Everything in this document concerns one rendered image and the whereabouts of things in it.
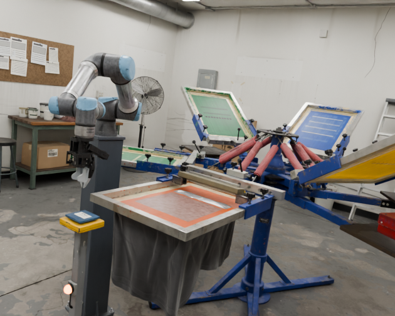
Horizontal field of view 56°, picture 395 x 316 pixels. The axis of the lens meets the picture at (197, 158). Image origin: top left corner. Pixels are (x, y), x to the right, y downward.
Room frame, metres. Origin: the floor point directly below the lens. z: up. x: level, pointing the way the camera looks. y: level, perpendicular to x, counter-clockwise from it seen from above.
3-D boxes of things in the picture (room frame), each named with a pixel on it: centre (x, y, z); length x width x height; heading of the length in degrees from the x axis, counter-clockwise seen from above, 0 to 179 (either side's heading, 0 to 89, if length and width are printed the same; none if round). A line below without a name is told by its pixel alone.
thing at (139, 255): (1.61, 0.19, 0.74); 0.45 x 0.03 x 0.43; 56
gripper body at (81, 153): (1.42, 0.46, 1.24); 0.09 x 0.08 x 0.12; 146
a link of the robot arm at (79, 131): (1.43, 0.45, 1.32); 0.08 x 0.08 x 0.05
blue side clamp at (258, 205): (1.89, -0.34, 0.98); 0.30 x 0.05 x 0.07; 146
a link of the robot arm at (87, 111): (1.43, 0.45, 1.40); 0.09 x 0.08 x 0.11; 0
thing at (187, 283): (1.69, -0.12, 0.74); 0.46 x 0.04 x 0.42; 146
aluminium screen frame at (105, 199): (1.85, 0.02, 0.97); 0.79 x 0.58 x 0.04; 146
